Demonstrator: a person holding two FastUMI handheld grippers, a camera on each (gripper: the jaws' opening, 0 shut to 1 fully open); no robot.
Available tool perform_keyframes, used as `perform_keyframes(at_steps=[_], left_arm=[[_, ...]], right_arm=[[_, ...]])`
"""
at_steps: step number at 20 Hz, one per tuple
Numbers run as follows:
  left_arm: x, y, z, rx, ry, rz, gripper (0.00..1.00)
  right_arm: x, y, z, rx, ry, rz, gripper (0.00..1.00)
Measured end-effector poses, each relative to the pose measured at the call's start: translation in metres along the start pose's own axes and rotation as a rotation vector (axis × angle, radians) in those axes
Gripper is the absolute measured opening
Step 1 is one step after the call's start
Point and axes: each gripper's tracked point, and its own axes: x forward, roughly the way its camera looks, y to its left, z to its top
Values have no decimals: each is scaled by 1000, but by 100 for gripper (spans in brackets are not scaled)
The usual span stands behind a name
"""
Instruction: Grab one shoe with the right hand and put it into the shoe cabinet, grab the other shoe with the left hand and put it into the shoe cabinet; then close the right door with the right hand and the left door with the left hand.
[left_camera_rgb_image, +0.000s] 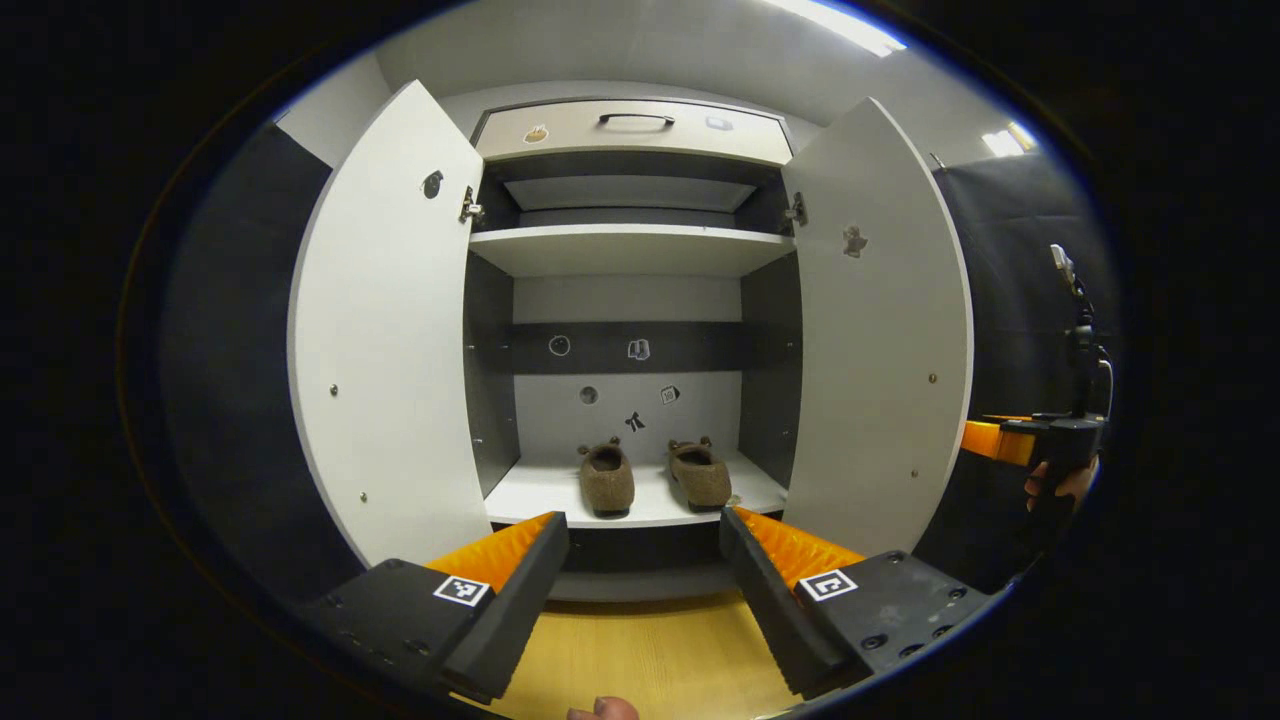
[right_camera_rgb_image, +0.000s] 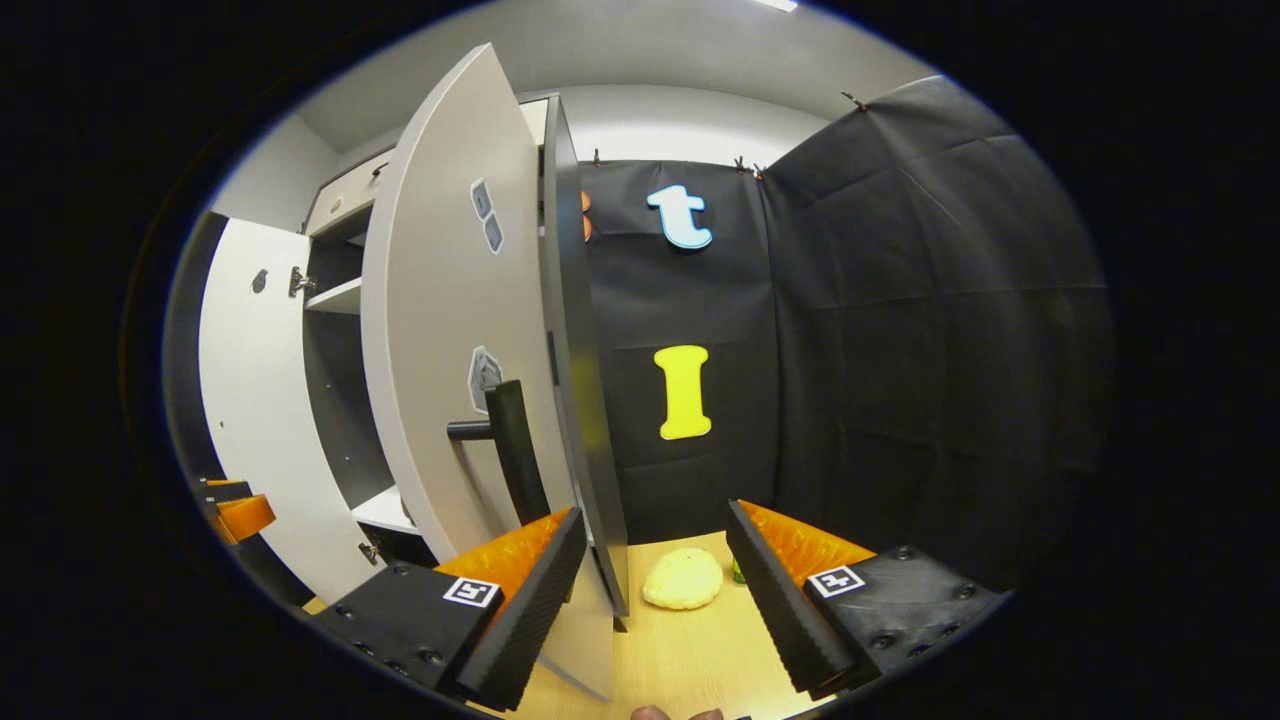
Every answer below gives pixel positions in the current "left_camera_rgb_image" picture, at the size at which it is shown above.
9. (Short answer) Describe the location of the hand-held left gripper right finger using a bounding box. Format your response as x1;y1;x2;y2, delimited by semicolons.
717;504;1002;702

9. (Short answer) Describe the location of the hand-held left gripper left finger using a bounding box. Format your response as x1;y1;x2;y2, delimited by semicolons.
298;510;572;706

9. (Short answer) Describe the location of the white shoe cabinet door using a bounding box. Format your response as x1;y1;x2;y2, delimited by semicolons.
780;97;974;557
288;80;493;569

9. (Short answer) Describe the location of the brown fuzzy shoe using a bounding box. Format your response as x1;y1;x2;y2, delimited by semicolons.
577;436;635;518
668;436;734;513

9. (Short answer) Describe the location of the white shoe cabinet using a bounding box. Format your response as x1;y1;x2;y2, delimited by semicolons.
462;95;806;601

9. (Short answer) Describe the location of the white cabinet drawer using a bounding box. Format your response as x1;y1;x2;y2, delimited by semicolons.
472;98;796;168

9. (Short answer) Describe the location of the small ceiling light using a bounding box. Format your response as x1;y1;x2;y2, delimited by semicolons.
982;120;1038;158

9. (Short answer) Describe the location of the long ceiling light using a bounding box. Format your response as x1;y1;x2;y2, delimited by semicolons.
765;0;909;58

